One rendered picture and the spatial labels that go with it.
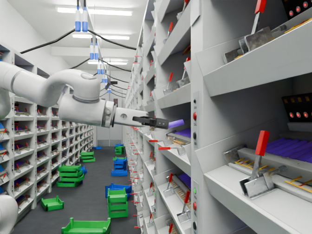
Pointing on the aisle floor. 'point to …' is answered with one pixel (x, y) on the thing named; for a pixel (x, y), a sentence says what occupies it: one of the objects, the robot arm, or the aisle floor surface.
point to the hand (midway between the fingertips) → (161, 123)
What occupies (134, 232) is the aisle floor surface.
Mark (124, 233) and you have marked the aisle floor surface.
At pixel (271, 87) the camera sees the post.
